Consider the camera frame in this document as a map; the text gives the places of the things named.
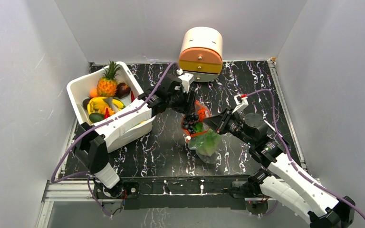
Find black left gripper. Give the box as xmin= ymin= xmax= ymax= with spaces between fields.
xmin=167 ymin=87 xmax=195 ymax=115

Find clear zip bag orange zipper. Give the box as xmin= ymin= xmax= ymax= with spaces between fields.
xmin=181 ymin=100 xmax=221 ymax=164

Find green toy lettuce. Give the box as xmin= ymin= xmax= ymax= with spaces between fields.
xmin=188 ymin=124 xmax=221 ymax=157

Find black toy grape bunch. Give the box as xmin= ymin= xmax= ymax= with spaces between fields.
xmin=182 ymin=113 xmax=199 ymax=134

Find red toy chili pepper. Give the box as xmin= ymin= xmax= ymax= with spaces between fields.
xmin=104 ymin=107 xmax=115 ymax=119

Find toy peach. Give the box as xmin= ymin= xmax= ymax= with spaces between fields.
xmin=89 ymin=88 xmax=99 ymax=98

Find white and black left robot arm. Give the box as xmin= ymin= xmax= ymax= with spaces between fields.
xmin=72 ymin=73 xmax=196 ymax=198

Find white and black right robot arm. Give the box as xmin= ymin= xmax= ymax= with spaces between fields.
xmin=204 ymin=109 xmax=355 ymax=228

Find white plastic food bin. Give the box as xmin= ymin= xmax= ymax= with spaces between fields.
xmin=67 ymin=61 xmax=154 ymax=152

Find round pastel drawer cabinet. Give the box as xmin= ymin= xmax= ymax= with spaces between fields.
xmin=178 ymin=27 xmax=223 ymax=83

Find dark brown toy mangosteen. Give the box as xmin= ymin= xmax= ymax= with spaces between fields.
xmin=115 ymin=82 xmax=131 ymax=99

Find grey toy fish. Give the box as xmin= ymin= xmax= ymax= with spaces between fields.
xmin=103 ymin=97 xmax=119 ymax=113

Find toy pineapple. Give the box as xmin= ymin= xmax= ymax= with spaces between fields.
xmin=96 ymin=60 xmax=122 ymax=97

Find yellow toy banana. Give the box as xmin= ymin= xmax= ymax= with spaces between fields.
xmin=87 ymin=97 xmax=125 ymax=115

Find dark green toy avocado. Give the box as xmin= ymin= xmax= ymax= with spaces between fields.
xmin=88 ymin=113 xmax=105 ymax=124

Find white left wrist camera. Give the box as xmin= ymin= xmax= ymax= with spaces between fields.
xmin=176 ymin=69 xmax=194 ymax=93

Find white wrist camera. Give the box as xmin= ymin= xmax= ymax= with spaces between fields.
xmin=232 ymin=94 xmax=249 ymax=113
xmin=176 ymin=69 xmax=194 ymax=93

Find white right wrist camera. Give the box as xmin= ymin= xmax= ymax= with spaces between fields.
xmin=232 ymin=94 xmax=249 ymax=113

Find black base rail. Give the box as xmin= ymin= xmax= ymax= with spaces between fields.
xmin=93 ymin=175 xmax=276 ymax=214

